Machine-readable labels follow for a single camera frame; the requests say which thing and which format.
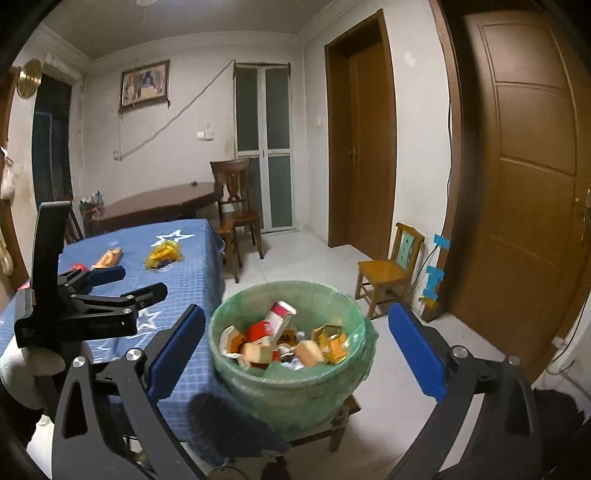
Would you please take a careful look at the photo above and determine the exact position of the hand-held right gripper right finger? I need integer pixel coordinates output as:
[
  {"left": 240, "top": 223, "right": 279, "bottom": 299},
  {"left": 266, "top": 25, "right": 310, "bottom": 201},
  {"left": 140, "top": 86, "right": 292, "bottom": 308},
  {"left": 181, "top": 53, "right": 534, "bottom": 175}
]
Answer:
[{"left": 388, "top": 302, "right": 543, "bottom": 480}]

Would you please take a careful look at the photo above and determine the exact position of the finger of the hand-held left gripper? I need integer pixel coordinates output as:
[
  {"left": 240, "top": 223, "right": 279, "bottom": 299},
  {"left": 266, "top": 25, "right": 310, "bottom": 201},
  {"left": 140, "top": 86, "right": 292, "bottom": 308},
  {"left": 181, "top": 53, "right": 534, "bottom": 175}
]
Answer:
[
  {"left": 69, "top": 282, "right": 168, "bottom": 324},
  {"left": 58, "top": 265, "right": 126, "bottom": 295}
]

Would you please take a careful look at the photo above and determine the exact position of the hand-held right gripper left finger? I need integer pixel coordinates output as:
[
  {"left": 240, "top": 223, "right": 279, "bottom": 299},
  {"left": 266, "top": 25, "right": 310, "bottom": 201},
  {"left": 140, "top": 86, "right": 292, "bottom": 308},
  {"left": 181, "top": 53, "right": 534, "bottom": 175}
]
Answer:
[{"left": 51, "top": 304, "right": 207, "bottom": 480}]

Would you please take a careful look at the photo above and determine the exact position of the yellow foam sponge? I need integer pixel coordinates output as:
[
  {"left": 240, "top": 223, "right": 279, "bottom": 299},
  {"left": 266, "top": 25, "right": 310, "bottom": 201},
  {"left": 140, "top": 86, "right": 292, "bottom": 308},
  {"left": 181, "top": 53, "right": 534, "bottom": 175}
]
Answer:
[{"left": 241, "top": 342, "right": 274, "bottom": 367}]

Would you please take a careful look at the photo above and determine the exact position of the red cigarette box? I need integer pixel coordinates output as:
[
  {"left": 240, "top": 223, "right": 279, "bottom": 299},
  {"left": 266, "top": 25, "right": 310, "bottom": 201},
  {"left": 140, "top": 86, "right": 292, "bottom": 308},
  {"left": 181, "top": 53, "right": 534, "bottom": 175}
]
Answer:
[{"left": 244, "top": 320, "right": 273, "bottom": 344}]

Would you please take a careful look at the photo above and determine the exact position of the gold cardboard box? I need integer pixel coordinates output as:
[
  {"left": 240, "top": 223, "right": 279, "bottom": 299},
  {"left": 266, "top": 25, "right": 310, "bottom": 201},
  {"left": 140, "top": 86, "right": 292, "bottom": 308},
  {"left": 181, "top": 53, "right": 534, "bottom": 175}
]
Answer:
[{"left": 311, "top": 324, "right": 348, "bottom": 363}]

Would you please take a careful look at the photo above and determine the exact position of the round bin with green liner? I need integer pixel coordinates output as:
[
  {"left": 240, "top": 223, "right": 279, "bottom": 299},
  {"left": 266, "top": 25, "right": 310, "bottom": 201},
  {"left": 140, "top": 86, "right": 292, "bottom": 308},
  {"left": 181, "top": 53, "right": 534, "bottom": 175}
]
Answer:
[{"left": 208, "top": 279, "right": 377, "bottom": 439}]

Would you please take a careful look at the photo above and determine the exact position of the person's left hand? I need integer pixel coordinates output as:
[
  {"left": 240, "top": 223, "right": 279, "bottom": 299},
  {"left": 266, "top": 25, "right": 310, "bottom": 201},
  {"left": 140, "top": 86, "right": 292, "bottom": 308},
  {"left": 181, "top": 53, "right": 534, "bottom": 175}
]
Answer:
[{"left": 0, "top": 344, "right": 65, "bottom": 409}]

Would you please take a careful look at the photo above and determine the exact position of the brown rectangular box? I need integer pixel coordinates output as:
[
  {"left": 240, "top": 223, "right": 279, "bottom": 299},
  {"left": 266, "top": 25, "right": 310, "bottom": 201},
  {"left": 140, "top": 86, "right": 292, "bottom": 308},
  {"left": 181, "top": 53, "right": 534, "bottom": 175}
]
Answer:
[{"left": 91, "top": 247, "right": 124, "bottom": 269}]

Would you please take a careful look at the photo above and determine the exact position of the wooden dining chair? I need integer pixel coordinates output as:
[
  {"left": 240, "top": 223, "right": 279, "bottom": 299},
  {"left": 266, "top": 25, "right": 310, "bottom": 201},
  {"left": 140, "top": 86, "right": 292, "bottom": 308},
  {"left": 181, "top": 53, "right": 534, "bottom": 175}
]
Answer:
[
  {"left": 210, "top": 158, "right": 265, "bottom": 283},
  {"left": 65, "top": 212, "right": 84, "bottom": 245}
]

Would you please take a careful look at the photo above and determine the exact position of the yellow plastic wrapper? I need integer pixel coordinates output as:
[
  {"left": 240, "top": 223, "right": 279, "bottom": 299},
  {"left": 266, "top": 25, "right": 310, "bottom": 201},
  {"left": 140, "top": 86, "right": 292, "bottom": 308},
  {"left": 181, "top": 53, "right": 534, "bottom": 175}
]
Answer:
[{"left": 144, "top": 241, "right": 183, "bottom": 269}]

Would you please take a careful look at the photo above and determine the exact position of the blue star tablecloth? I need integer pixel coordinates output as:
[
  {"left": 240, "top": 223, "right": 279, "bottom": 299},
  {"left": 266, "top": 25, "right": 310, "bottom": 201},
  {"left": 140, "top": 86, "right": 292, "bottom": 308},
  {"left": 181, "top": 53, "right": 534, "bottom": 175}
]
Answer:
[{"left": 0, "top": 218, "right": 232, "bottom": 462}]

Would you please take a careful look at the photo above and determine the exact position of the green bag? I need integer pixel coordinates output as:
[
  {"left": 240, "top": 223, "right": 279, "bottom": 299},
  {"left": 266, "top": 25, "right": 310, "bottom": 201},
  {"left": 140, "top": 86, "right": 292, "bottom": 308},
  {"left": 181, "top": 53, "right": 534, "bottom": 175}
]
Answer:
[{"left": 79, "top": 189, "right": 106, "bottom": 238}]

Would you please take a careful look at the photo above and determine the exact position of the round wooden table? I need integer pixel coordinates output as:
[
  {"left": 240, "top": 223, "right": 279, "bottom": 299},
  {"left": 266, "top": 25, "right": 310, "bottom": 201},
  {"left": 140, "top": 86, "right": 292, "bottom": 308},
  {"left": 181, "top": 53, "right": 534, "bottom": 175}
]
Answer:
[{"left": 92, "top": 181, "right": 225, "bottom": 234}]

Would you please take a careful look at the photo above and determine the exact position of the hanging plastic bag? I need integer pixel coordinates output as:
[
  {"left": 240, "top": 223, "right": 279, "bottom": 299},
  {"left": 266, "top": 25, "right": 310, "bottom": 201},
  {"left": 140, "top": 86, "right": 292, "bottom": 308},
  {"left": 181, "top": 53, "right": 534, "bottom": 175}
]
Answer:
[{"left": 0, "top": 148, "right": 17, "bottom": 201}]

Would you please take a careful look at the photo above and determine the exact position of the small wooden chair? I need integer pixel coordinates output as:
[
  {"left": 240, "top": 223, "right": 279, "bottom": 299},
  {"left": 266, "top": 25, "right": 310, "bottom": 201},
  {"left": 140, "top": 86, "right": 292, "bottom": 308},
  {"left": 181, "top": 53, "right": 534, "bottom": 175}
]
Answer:
[{"left": 355, "top": 222, "right": 426, "bottom": 319}]

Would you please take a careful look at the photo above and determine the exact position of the wooden stool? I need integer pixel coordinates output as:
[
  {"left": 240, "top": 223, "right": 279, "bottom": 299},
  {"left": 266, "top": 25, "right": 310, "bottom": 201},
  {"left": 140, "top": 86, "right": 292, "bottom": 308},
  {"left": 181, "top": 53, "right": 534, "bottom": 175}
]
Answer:
[{"left": 277, "top": 394, "right": 363, "bottom": 453}]

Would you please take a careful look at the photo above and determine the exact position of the dark window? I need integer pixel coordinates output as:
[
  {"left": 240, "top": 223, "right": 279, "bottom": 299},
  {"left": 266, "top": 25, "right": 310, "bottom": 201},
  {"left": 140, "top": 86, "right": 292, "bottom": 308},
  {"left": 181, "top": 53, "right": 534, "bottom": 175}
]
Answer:
[{"left": 32, "top": 74, "right": 75, "bottom": 204}]

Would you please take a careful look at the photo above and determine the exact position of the framed picture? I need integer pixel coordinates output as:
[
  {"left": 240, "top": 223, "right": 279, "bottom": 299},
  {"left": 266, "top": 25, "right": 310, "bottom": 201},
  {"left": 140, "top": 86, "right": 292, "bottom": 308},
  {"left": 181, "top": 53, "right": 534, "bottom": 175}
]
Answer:
[{"left": 119, "top": 59, "right": 171, "bottom": 110}]

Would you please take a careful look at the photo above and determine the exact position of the large wooden door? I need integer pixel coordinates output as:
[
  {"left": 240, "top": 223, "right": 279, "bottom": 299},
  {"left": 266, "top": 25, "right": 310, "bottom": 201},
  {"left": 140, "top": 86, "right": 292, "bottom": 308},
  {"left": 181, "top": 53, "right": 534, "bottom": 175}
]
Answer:
[{"left": 438, "top": 0, "right": 591, "bottom": 384}]

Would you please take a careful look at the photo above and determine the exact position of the glass double door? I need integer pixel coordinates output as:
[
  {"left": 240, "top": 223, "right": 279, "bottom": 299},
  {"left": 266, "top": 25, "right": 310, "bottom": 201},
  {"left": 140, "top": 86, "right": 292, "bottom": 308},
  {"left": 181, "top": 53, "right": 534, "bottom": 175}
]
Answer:
[{"left": 233, "top": 62, "right": 296, "bottom": 232}]

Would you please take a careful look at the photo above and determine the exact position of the wall rope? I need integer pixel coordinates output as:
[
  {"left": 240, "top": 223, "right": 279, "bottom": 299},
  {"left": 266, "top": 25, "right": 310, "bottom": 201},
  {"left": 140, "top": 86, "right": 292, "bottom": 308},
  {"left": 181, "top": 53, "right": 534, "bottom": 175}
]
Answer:
[{"left": 117, "top": 60, "right": 236, "bottom": 160}]

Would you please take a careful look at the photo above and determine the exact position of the gold wall clock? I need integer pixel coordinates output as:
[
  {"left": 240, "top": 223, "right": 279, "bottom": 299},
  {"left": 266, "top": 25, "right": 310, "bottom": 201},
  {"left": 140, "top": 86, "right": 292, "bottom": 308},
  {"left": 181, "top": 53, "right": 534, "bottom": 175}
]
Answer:
[{"left": 17, "top": 59, "right": 43, "bottom": 99}]

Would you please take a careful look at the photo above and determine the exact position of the black wall cable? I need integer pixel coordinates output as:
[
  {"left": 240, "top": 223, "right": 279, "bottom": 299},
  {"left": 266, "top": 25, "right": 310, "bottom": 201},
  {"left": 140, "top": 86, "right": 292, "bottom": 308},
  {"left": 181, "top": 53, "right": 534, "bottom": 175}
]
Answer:
[{"left": 420, "top": 97, "right": 455, "bottom": 282}]

